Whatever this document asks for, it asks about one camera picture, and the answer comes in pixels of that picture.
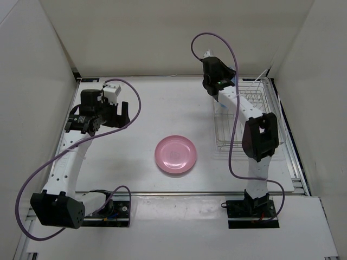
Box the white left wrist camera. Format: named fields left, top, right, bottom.
left=102, top=83, right=121, bottom=105

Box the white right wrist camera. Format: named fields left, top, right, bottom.
left=203, top=49, right=213, bottom=59

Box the white cable tie right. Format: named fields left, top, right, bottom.
left=239, top=69, right=268, bottom=96

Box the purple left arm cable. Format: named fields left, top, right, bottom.
left=15, top=77, right=142, bottom=241

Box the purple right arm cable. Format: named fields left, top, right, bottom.
left=190, top=32, right=286, bottom=222

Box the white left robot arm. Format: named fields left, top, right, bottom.
left=30, top=85, right=130, bottom=229

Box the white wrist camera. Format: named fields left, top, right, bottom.
left=203, top=49, right=213, bottom=59
left=102, top=83, right=121, bottom=105

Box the chrome wire dish rack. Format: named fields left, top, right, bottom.
left=213, top=78, right=271, bottom=151

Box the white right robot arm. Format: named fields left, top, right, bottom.
left=201, top=56, right=279, bottom=217

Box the pink plastic plate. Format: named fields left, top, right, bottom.
left=154, top=135, right=197, bottom=175

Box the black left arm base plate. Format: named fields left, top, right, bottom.
left=82, top=195, right=131, bottom=228

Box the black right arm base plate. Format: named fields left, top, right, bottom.
left=221, top=200, right=280, bottom=229

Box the aluminium front table rail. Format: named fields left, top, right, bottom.
left=75, top=191, right=247, bottom=196

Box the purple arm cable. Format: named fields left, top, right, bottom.
left=15, top=77, right=142, bottom=241
left=190, top=32, right=286, bottom=222

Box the blue plastic plate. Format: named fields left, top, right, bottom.
left=218, top=67, right=240, bottom=112

